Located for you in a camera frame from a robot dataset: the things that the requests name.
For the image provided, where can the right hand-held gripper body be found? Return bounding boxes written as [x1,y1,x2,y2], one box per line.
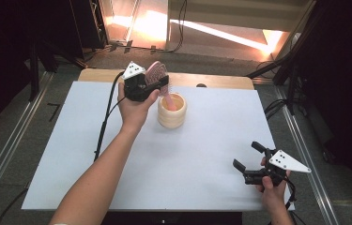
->
[243,149,312,187]

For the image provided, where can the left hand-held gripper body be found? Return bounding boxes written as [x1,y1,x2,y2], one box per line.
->
[121,61,161,102]

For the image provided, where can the pink hairbrush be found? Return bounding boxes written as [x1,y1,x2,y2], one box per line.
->
[145,60,178,112]

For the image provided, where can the cream ribbed cup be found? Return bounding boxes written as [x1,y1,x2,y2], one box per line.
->
[157,92,188,129]

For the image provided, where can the person's left hand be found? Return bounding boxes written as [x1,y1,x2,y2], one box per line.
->
[117,82,161,132]

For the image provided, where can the person's right hand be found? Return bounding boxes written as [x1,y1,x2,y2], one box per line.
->
[255,171,291,210]

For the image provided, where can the white table cover sheet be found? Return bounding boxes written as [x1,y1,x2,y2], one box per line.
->
[22,81,295,212]

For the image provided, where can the reflective metal panel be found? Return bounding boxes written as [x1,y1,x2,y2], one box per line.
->
[99,0,171,51]

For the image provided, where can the black cabinet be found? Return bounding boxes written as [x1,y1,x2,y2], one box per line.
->
[69,0,109,50]

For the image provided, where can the black tape mark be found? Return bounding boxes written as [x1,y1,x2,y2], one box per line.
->
[46,102,62,123]

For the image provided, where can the black metal stand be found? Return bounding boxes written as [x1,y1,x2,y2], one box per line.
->
[245,0,320,116]
[27,40,88,101]

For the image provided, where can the aluminium floor rail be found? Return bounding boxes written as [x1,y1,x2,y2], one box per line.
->
[273,85,341,225]
[0,71,54,217]

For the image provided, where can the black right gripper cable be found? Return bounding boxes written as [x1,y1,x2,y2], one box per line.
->
[268,177,306,225]

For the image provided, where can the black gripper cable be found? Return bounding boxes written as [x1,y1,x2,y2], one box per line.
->
[0,70,126,225]
[268,177,306,225]

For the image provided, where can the black floor cables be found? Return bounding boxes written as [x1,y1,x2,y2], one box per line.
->
[264,97,290,121]

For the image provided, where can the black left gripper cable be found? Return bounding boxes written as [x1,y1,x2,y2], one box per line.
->
[0,70,126,225]

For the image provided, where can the black hanging cable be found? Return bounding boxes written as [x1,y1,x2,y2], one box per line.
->
[167,0,188,53]

